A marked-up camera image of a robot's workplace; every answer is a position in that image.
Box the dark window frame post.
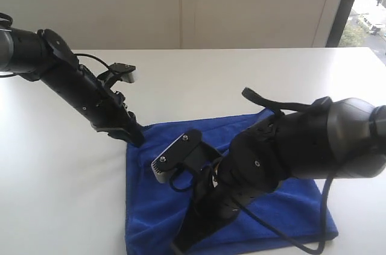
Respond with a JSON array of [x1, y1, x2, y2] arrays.
[[325, 0, 355, 48]]

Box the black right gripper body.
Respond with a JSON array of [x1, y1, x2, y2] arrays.
[[190, 158, 277, 226]]

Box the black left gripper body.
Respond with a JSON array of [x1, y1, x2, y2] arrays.
[[42, 62, 136, 137]]

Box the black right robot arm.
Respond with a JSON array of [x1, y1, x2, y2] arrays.
[[170, 97, 385, 254]]

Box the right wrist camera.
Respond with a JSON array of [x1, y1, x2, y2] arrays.
[[151, 129, 222, 184]]

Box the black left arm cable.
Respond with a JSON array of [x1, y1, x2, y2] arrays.
[[72, 52, 121, 87]]

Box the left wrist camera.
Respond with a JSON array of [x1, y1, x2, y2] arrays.
[[97, 63, 136, 88]]

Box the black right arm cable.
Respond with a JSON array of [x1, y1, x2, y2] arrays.
[[170, 86, 332, 255]]

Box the blue microfiber towel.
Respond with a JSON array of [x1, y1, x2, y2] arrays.
[[125, 110, 321, 254]]

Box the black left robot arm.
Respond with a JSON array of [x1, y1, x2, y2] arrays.
[[1, 13, 145, 147]]

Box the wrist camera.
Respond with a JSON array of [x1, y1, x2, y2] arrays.
[[151, 129, 222, 184], [97, 63, 136, 88]]

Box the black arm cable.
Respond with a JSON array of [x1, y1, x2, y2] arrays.
[[170, 86, 332, 255], [72, 52, 121, 87]]

